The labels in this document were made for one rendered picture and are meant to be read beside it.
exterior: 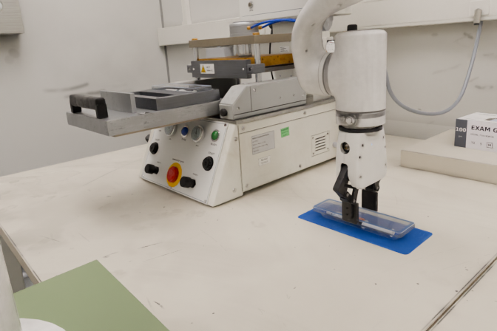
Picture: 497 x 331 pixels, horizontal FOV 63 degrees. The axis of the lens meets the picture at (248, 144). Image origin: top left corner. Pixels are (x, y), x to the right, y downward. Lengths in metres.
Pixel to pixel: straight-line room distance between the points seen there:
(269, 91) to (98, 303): 0.64
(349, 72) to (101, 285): 0.47
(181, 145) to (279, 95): 0.27
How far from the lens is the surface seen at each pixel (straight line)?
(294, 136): 1.03
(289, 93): 1.01
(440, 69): 1.41
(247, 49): 1.11
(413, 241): 0.76
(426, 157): 1.11
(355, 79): 0.69
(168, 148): 1.06
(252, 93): 0.92
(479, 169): 1.07
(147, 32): 2.53
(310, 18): 0.68
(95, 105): 0.83
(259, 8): 1.27
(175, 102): 0.88
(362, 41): 0.68
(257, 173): 0.95
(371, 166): 0.74
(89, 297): 0.48
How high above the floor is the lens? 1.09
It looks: 14 degrees down
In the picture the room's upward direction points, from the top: 4 degrees counter-clockwise
